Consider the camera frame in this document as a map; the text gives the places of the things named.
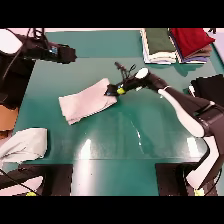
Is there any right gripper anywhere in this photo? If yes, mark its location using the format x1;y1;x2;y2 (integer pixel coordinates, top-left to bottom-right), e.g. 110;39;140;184
114;78;143;97

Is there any pale pink garment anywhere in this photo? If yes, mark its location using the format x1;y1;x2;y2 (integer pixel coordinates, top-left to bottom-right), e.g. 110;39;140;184
58;77;119;126

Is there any dark green garment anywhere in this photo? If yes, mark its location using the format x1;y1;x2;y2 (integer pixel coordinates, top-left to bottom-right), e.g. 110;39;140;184
143;28;177;55

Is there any pale blue garment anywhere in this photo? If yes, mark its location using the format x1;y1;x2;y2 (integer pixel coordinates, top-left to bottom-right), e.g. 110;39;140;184
175;49;210;65

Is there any red garment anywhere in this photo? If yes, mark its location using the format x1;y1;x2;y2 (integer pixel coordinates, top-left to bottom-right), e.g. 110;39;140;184
168;28;216;59

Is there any tan garment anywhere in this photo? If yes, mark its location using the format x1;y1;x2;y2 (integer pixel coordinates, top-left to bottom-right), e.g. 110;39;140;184
184;44;214;61

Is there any black garment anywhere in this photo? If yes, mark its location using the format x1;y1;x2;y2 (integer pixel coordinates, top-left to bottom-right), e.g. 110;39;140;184
189;73;224;108

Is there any cream garment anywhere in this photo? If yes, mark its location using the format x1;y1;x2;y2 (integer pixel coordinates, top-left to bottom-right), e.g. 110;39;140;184
0;127;49;168

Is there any brown garment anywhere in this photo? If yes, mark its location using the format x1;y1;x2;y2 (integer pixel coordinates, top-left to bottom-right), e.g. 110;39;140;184
0;104;20;132

